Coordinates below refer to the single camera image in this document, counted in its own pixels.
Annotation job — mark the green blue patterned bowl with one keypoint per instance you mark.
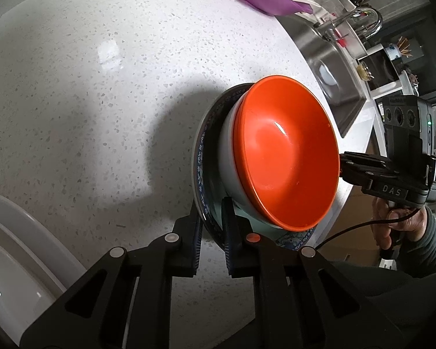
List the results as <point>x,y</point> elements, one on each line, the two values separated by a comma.
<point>207,185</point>

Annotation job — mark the white spoon handle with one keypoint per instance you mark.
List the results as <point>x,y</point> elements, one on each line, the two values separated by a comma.
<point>309,2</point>

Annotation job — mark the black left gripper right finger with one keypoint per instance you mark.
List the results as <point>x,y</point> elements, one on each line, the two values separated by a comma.
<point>249,254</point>

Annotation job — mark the chopstick holder cup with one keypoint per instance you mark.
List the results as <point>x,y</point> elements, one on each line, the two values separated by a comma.
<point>398,50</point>

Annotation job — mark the stainless steel sink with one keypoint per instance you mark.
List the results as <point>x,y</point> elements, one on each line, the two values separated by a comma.
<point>331,69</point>

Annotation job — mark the orange plastic bowl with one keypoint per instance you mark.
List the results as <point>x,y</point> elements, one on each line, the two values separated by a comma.
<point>286,153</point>

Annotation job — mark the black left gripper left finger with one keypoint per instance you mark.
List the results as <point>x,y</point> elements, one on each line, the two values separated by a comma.
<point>153,268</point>

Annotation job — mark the chrome kitchen faucet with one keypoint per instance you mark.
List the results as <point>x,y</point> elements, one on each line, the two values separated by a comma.
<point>364,20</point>

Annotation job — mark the right hand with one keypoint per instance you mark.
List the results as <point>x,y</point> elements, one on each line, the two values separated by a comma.
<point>413,227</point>

